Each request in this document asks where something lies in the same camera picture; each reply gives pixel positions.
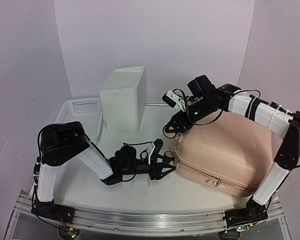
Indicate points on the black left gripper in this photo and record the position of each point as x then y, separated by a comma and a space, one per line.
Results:
157, 174

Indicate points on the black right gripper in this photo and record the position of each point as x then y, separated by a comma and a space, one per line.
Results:
177, 117

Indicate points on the beige hard-shell suitcase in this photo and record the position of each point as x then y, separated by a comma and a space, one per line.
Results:
227, 152

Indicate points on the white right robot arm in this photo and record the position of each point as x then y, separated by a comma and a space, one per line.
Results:
285, 128

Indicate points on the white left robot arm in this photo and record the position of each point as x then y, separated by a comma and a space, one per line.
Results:
59, 143

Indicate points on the white tall plastic bin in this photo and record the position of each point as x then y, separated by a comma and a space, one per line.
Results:
123, 99

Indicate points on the white perforated plastic basket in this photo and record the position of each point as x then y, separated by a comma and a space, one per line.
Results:
87, 111

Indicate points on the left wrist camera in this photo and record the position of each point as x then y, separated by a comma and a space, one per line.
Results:
153, 150

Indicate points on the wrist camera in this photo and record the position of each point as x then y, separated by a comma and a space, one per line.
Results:
174, 100
153, 150

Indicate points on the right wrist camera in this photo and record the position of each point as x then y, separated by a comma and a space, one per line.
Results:
174, 100

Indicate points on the aluminium front rail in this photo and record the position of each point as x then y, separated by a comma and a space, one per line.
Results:
146, 223

